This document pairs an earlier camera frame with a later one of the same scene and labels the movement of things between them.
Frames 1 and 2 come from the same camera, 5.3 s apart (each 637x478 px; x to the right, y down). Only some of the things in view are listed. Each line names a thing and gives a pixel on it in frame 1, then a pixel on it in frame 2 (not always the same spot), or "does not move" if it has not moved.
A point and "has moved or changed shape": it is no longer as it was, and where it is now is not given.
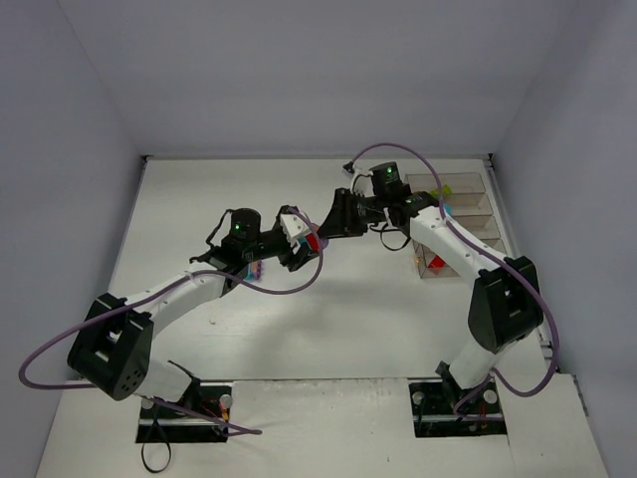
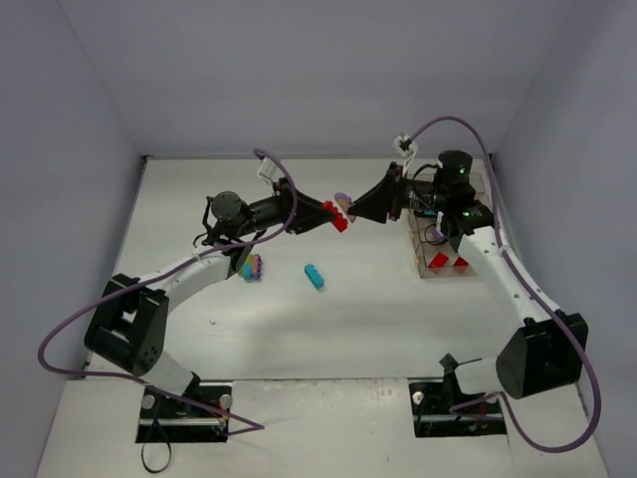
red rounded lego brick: x=437 y=262 does not move
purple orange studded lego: x=256 y=267 does not move
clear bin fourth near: x=432 y=265 does not move
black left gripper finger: x=304 y=255 → x=309 y=214
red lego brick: x=312 y=238 has moved or changed shape
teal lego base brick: x=303 y=240 → x=314 y=276
